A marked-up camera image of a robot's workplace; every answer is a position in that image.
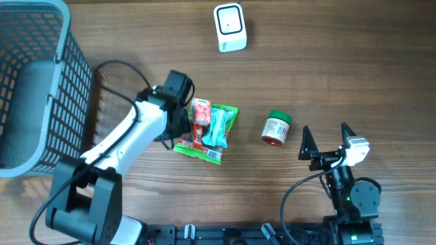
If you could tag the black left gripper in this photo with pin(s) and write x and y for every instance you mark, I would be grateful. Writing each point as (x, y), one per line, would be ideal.
(185, 127)

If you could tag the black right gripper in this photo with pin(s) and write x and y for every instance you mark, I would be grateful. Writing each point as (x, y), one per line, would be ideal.
(323, 158)

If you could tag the green gummy candy bag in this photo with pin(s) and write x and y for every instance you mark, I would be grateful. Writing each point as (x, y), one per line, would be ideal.
(212, 154)

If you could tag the red small juice carton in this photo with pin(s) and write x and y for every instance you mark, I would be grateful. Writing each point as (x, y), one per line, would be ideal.
(201, 112)

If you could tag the mint green wipes packet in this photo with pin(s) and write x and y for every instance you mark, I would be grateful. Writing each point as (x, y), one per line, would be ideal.
(216, 132)

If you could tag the jar with green lid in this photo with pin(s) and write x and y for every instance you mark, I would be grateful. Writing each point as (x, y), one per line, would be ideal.
(276, 127)

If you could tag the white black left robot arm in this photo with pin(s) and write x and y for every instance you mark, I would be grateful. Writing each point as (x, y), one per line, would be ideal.
(85, 202)

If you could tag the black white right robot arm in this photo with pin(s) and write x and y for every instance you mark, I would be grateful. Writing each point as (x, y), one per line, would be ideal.
(355, 200)

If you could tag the white barcode scanner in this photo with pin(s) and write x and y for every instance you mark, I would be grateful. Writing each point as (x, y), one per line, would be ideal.
(230, 27)

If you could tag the grey plastic mesh basket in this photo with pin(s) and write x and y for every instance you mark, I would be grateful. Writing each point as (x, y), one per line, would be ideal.
(46, 88)

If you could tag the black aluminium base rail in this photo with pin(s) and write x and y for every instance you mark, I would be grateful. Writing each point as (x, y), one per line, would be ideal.
(303, 233)

